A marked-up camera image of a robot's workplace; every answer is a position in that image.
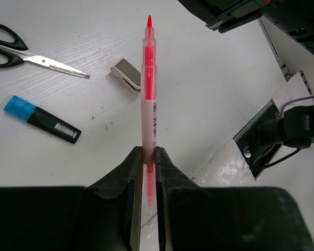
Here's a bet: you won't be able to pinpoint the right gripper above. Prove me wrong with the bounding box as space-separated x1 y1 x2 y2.
180 0 267 33

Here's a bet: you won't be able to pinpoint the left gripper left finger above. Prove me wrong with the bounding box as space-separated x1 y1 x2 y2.
86 146 143 250

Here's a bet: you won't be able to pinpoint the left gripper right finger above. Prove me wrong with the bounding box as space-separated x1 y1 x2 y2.
155 147 199 250

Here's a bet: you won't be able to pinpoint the pink clear pen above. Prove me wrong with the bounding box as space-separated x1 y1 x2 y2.
141 16 157 207

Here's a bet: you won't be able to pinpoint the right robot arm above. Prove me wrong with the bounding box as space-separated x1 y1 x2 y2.
180 0 314 55

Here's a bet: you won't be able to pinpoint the blue cap black highlighter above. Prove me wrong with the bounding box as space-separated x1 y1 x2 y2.
4 95 82 144

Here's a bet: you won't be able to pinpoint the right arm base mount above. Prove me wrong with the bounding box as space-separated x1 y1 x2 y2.
232 70 314 181

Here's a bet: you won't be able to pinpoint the black handled scissors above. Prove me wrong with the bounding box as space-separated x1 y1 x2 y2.
0 24 90 79

